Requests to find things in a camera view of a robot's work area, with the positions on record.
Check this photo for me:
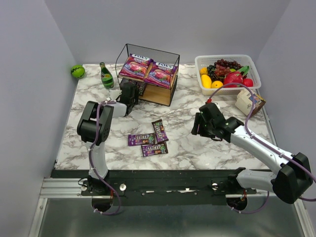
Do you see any purple m&m's bag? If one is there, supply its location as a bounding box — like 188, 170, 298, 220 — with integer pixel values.
152, 119, 168, 144
141, 142, 168, 157
122, 79, 138, 84
136, 82, 147, 96
128, 133, 156, 146

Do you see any purple Fox's candy bag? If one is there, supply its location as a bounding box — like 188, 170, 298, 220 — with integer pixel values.
144, 62, 178, 89
119, 54, 153, 80

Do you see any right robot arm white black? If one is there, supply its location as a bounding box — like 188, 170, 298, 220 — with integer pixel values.
191, 103, 314, 204

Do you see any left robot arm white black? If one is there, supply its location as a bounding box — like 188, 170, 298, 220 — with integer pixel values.
77, 82, 139, 181

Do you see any green glass bottle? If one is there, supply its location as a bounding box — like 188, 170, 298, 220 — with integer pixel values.
99, 62, 114, 89

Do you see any yellow mango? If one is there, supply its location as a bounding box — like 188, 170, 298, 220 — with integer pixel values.
200, 74, 212, 88

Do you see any orange fruit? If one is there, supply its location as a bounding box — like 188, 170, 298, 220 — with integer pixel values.
211, 80, 223, 88

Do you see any yellow small fruit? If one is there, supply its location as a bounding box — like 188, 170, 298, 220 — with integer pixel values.
199, 67, 208, 75

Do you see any red dragon fruit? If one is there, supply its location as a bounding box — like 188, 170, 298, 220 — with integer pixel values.
223, 71, 243, 88

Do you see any dark grape bunch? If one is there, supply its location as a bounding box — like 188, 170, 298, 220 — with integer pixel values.
207, 59, 242, 81

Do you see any red apple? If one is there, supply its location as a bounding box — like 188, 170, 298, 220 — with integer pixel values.
242, 78, 254, 87

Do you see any green ball toy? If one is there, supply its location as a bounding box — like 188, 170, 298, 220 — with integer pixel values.
71, 65, 85, 79

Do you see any white plastic fruit basket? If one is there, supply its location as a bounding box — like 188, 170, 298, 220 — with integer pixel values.
195, 54, 261, 95

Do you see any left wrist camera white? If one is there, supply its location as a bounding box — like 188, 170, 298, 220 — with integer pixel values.
108, 89, 122, 101

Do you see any black wire wooden shelf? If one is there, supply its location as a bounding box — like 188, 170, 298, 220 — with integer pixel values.
115, 43, 180, 106

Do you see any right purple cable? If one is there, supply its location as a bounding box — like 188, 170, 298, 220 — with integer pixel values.
207, 83, 316, 214

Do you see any black mounting base plate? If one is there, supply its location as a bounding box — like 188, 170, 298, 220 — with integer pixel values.
81, 169, 257, 207

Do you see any aluminium rail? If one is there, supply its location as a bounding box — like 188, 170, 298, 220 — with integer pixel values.
39, 175, 304, 198

